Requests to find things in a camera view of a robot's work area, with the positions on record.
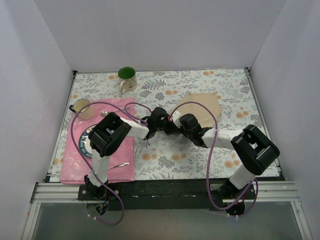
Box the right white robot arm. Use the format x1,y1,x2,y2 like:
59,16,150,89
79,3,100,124
172,112,280,199

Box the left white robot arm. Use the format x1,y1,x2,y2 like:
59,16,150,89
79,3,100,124
84,107,177,200

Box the floral mug green inside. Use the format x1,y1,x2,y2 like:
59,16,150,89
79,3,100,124
118,66,138,93

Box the silver spoon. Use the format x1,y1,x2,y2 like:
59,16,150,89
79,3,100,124
100,107,130,117

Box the silver fork on placemat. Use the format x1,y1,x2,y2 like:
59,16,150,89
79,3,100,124
108,162,130,171

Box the cream enamel cup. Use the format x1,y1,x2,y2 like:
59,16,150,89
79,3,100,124
69,99,94,121

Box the white plate with blue rim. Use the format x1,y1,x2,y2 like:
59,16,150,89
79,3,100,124
78,124,96,159

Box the pink placemat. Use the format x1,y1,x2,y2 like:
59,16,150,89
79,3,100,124
59,98,135,184

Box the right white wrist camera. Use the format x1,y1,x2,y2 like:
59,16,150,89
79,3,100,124
170,111,182,128

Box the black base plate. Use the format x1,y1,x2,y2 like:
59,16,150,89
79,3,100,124
77,178,256,211

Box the aluminium frame rail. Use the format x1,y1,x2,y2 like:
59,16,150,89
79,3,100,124
30,181,312,240

